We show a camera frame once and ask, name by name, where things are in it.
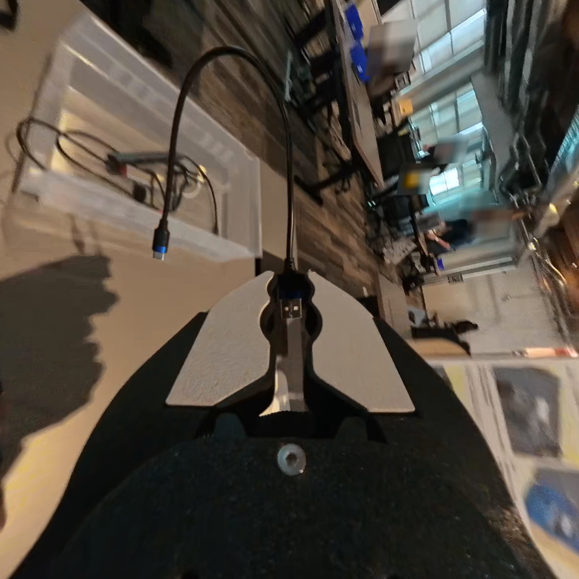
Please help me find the wood top office desk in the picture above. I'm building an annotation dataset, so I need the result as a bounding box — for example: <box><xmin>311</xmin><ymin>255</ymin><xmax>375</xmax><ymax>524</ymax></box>
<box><xmin>332</xmin><ymin>0</ymin><xmax>385</xmax><ymax>182</ymax></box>

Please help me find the clear plastic organizer box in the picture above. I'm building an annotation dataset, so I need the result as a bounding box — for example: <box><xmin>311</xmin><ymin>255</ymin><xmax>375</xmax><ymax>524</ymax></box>
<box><xmin>13</xmin><ymin>8</ymin><xmax>264</xmax><ymax>262</ymax></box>

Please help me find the black cable with blue plugs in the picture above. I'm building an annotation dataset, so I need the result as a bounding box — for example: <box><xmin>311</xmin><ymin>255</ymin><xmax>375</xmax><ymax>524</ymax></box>
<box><xmin>152</xmin><ymin>45</ymin><xmax>314</xmax><ymax>323</ymax></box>

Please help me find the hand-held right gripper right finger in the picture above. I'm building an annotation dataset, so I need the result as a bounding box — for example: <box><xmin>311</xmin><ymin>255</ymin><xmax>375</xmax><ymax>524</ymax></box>
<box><xmin>304</xmin><ymin>271</ymin><xmax>416</xmax><ymax>437</ymax></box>

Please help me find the silver usb hub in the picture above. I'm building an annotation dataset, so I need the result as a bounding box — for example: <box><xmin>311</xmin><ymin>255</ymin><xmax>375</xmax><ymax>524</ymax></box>
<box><xmin>109</xmin><ymin>151</ymin><xmax>170</xmax><ymax>167</ymax></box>

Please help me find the printed instruction sheet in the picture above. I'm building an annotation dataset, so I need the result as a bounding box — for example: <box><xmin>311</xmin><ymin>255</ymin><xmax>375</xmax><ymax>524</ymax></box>
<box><xmin>430</xmin><ymin>359</ymin><xmax>579</xmax><ymax>557</ymax></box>

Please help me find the blue plastic bin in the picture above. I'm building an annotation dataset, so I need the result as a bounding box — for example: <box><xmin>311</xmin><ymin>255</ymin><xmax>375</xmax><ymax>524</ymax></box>
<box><xmin>350</xmin><ymin>43</ymin><xmax>372</xmax><ymax>84</ymax></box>
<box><xmin>345</xmin><ymin>2</ymin><xmax>365</xmax><ymax>40</ymax></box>

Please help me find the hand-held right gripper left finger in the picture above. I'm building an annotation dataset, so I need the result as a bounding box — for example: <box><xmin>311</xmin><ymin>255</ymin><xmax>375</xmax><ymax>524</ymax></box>
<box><xmin>165</xmin><ymin>271</ymin><xmax>277</xmax><ymax>436</ymax></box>

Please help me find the white document stand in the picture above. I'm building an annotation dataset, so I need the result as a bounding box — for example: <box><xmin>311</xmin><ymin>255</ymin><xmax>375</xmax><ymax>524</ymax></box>
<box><xmin>407</xmin><ymin>337</ymin><xmax>579</xmax><ymax>579</ymax></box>

